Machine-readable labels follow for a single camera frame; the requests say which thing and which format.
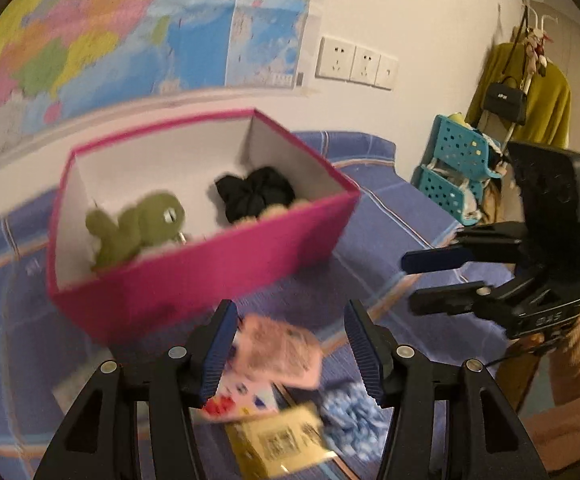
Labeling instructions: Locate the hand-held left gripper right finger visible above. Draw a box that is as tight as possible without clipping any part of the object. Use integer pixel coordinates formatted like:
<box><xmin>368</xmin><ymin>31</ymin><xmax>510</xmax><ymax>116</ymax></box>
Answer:
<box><xmin>345</xmin><ymin>299</ymin><xmax>546</xmax><ymax>480</ymax></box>

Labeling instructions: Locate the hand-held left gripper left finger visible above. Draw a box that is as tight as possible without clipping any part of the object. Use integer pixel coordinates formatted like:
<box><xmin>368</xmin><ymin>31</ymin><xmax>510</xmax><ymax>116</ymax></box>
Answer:
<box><xmin>34</xmin><ymin>299</ymin><xmax>241</xmax><ymax>480</ymax></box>

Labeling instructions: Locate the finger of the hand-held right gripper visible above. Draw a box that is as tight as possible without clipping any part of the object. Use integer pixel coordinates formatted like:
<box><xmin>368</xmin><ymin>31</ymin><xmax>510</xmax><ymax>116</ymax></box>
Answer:
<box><xmin>401</xmin><ymin>222</ymin><xmax>528</xmax><ymax>275</ymax></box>
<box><xmin>409</xmin><ymin>281</ymin><xmax>498</xmax><ymax>317</ymax></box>

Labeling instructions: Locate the floral tissue pack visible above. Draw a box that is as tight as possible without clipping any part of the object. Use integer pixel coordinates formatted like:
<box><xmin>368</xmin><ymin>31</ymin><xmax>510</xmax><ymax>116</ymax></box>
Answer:
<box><xmin>201</xmin><ymin>372</ymin><xmax>281</xmax><ymax>425</ymax></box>

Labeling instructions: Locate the pink packet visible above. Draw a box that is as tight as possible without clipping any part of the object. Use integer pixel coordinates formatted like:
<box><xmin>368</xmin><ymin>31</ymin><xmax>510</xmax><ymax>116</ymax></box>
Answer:
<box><xmin>232</xmin><ymin>314</ymin><xmax>324</xmax><ymax>390</ymax></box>

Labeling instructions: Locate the blue gingham scrunchie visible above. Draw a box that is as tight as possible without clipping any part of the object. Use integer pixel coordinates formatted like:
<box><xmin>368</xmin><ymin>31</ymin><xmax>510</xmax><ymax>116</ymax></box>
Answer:
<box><xmin>319</xmin><ymin>382</ymin><xmax>388</xmax><ymax>461</ymax></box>

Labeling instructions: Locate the pink cardboard box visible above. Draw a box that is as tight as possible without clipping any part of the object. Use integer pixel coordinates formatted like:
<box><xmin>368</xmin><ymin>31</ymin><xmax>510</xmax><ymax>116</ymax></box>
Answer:
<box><xmin>46</xmin><ymin>107</ymin><xmax>361</xmax><ymax>346</ymax></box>

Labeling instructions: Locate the yellow tissue pack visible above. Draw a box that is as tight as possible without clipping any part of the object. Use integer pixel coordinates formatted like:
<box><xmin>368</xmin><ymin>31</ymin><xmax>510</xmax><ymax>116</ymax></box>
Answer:
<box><xmin>224</xmin><ymin>402</ymin><xmax>338</xmax><ymax>479</ymax></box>

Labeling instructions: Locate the beige plush bear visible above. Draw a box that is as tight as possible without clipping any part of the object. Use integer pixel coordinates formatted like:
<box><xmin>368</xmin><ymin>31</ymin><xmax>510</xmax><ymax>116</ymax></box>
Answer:
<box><xmin>230</xmin><ymin>199</ymin><xmax>313</xmax><ymax>228</ymax></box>

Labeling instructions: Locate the green plush toy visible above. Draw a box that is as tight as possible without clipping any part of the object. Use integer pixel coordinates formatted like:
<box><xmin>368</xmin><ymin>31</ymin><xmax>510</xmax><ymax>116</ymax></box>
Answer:
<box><xmin>86</xmin><ymin>191</ymin><xmax>187</xmax><ymax>271</ymax></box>

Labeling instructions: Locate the black scrunchie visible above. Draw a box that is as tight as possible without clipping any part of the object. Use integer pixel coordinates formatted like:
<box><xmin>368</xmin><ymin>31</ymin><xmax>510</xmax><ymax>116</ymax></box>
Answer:
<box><xmin>214</xmin><ymin>166</ymin><xmax>297</xmax><ymax>226</ymax></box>

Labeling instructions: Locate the clear plastic bag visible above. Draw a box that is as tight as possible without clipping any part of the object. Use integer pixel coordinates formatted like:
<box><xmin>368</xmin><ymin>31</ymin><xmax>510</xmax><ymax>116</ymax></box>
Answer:
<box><xmin>439</xmin><ymin>169</ymin><xmax>484</xmax><ymax>222</ymax></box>

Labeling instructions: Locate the mustard yellow coat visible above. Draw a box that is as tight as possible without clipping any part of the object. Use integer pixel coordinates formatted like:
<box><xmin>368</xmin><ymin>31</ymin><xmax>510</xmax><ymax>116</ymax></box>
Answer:
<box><xmin>465</xmin><ymin>42</ymin><xmax>572</xmax><ymax>148</ymax></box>

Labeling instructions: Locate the black handbag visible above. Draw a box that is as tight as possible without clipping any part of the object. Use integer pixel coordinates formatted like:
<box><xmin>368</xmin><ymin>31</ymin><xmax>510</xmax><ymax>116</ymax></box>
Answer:
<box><xmin>480</xmin><ymin>76</ymin><xmax>528</xmax><ymax>127</ymax></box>

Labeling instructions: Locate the hanging plush doll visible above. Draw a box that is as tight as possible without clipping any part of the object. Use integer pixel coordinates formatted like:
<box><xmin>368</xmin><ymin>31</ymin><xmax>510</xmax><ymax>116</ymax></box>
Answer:
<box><xmin>526</xmin><ymin>30</ymin><xmax>553</xmax><ymax>77</ymax></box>

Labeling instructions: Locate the white coat rack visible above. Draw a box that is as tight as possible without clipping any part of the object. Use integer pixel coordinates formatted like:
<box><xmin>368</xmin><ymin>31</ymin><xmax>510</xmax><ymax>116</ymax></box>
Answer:
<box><xmin>499</xmin><ymin>2</ymin><xmax>561</xmax><ymax>171</ymax></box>

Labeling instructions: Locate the blue plaid blanket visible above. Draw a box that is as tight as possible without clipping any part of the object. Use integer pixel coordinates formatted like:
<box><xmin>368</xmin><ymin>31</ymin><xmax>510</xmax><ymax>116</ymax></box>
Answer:
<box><xmin>0</xmin><ymin>130</ymin><xmax>521</xmax><ymax>480</ymax></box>

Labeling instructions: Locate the black cable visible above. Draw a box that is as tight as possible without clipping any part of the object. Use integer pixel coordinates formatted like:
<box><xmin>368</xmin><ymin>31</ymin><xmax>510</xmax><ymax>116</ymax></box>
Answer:
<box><xmin>484</xmin><ymin>345</ymin><xmax>556</xmax><ymax>369</ymax></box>

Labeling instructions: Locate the white wall switch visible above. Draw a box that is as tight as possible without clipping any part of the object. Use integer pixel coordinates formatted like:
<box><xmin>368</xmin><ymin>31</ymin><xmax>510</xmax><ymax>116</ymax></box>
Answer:
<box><xmin>374</xmin><ymin>54</ymin><xmax>399</xmax><ymax>92</ymax></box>

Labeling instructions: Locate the white wall socket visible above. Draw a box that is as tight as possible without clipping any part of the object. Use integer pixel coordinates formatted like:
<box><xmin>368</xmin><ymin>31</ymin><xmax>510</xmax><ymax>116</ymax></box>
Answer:
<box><xmin>350</xmin><ymin>46</ymin><xmax>383</xmax><ymax>86</ymax></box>
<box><xmin>316</xmin><ymin>36</ymin><xmax>357</xmax><ymax>81</ymax></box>

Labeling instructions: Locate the colourful wall map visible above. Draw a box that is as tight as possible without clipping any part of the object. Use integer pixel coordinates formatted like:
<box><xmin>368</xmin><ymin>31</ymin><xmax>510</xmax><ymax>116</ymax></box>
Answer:
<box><xmin>0</xmin><ymin>0</ymin><xmax>318</xmax><ymax>161</ymax></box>

